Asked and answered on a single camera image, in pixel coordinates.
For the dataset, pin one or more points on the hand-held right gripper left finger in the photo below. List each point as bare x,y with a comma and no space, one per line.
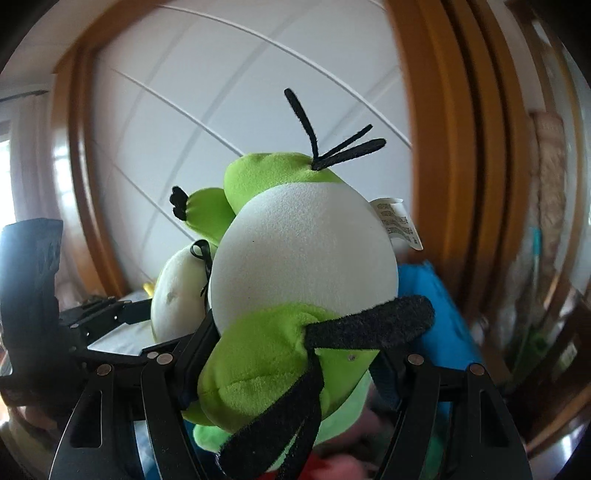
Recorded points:
184,369

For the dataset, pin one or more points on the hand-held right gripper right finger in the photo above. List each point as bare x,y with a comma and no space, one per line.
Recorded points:
388,381

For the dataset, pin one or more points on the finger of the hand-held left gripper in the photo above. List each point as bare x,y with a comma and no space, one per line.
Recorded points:
129,311
134,357

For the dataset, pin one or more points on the green white bird plush toy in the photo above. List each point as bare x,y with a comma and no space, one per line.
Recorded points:
300,249
180,295

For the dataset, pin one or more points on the blue plastic crate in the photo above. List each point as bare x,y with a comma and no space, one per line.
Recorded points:
438,314

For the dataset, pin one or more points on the white curtain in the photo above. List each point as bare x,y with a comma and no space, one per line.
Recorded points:
30,161

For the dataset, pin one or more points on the rolled patterned carpet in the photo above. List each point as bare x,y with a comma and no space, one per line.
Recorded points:
549,184

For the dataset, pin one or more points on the brown wooden frame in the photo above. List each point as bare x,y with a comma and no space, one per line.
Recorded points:
87,184

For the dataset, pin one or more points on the wooden door frame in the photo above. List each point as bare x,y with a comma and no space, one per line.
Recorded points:
452,138

